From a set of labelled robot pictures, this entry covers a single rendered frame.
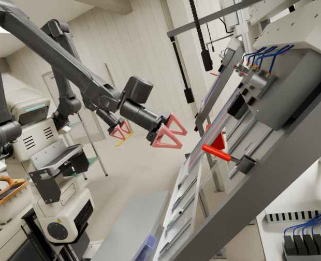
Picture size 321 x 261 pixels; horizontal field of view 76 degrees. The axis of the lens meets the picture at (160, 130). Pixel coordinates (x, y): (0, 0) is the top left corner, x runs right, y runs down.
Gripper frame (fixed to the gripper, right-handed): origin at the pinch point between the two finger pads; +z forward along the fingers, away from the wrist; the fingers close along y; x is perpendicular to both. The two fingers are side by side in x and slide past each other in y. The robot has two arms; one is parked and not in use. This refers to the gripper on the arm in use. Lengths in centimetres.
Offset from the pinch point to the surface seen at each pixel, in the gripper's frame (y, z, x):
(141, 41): 403, -160, 30
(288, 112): -16.4, 12.5, -21.8
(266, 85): -11.6, 8.0, -23.8
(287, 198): 23, 50, 11
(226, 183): 83, 51, 53
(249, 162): -17.4, 12.5, -10.6
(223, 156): -17.3, 7.8, -9.1
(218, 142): 79, 27, 25
